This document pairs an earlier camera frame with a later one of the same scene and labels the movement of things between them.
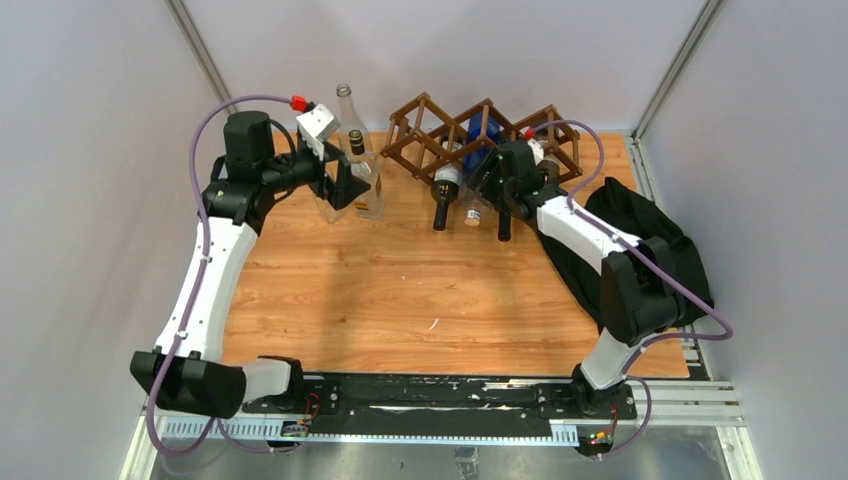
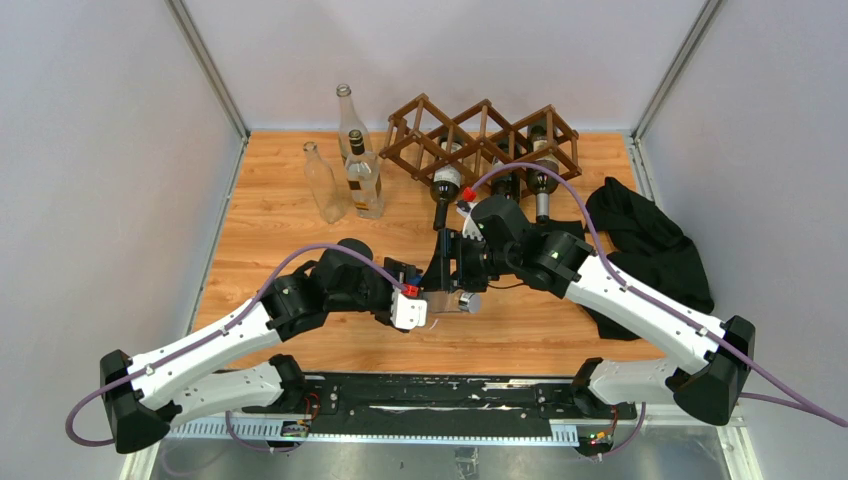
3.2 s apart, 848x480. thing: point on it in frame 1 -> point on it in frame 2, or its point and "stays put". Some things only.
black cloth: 618,206 stays put
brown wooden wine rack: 425,132 stays put
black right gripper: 494,167 -> 438,277
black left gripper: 345,185 -> 401,271
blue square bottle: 475,159 -> 452,300
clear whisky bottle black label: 371,204 stays put
